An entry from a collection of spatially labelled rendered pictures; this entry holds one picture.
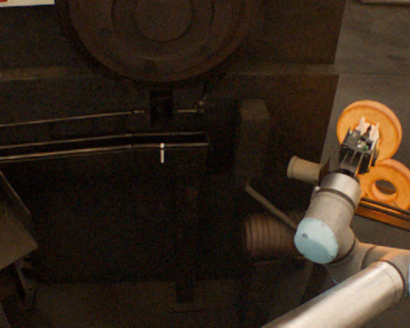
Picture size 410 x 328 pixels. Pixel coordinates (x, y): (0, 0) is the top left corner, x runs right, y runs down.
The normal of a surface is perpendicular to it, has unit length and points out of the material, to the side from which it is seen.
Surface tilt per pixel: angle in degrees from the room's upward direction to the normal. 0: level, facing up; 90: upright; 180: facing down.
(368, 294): 25
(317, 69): 0
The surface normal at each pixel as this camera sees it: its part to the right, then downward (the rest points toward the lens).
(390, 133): -0.50, 0.54
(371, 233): 0.04, -0.76
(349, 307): 0.41, -0.53
